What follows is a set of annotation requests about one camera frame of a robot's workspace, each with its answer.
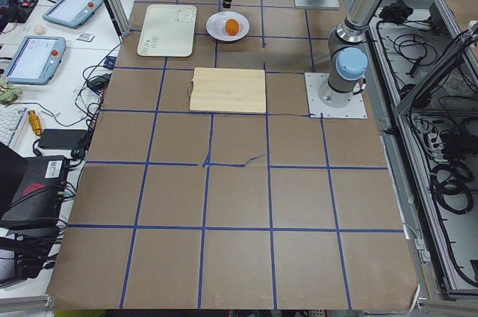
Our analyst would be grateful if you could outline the orange fruit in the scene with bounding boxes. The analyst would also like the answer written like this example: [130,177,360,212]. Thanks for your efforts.
[225,19,240,36]

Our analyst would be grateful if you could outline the white round plate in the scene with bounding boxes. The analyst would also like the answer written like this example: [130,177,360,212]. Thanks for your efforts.
[206,11,249,42]

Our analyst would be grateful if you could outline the cream bear tray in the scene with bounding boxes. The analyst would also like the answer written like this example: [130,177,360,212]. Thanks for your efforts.
[137,4,197,58]

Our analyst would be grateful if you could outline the wooden cutting board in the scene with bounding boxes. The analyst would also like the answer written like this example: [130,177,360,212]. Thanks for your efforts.
[189,67,267,114]

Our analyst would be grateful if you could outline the small printed card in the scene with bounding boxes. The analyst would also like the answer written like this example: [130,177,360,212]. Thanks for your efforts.
[77,32,95,42]

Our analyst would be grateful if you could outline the far blue teach pendant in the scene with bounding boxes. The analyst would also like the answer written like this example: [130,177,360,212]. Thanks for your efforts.
[42,0,103,28]

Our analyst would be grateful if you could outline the blue teach pendant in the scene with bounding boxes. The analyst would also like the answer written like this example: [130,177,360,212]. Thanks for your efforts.
[5,36,66,85]
[42,0,103,28]

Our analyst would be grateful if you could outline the small white ball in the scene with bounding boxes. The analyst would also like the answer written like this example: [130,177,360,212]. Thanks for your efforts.
[34,25,46,35]

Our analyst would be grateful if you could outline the near blue teach pendant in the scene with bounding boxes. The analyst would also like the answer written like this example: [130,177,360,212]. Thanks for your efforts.
[5,36,66,85]

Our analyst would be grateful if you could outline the black power brick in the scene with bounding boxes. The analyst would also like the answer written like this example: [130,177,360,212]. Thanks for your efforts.
[38,129,87,150]

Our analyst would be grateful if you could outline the gold metal cylinder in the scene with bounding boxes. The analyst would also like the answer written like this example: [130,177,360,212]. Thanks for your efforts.
[28,110,43,136]

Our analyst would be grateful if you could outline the green plush toy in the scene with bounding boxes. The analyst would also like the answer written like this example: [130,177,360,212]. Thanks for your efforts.
[0,77,23,105]

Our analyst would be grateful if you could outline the white keyboard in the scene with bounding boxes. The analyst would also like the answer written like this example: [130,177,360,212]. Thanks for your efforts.
[1,105,28,148]

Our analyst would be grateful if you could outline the black computer box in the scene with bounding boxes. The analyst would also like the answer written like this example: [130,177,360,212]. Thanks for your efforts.
[1,151,69,230]

